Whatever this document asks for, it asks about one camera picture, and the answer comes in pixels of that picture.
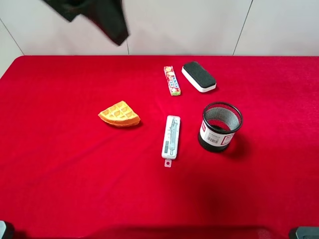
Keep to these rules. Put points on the orange waffle slice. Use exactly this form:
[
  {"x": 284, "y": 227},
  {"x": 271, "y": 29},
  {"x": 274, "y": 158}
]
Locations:
[{"x": 120, "y": 115}]

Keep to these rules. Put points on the black base corner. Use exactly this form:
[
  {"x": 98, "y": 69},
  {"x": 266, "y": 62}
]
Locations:
[
  {"x": 304, "y": 233},
  {"x": 6, "y": 230}
]

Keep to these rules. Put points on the white compass set case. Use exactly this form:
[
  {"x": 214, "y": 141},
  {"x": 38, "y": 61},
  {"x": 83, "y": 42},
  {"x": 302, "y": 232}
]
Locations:
[{"x": 170, "y": 141}]

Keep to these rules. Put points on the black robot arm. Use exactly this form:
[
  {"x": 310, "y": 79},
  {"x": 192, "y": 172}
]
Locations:
[{"x": 107, "y": 15}]

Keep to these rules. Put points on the black base corner left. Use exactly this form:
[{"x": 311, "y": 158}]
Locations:
[{"x": 6, "y": 230}]

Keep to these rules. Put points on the black base corner right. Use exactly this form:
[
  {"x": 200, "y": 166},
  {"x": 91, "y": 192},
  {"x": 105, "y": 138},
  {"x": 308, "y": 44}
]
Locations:
[{"x": 304, "y": 233}]

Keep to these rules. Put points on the black and white board eraser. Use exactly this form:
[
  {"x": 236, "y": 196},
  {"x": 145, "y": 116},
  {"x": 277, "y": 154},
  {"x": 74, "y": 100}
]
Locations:
[{"x": 199, "y": 77}]

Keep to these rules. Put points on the red candy stick pack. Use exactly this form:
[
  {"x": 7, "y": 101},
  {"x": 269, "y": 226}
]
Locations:
[{"x": 172, "y": 82}]

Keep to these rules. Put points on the black mesh pen holder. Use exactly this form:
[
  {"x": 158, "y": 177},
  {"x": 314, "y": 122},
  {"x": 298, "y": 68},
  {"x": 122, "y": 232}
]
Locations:
[{"x": 220, "y": 121}]

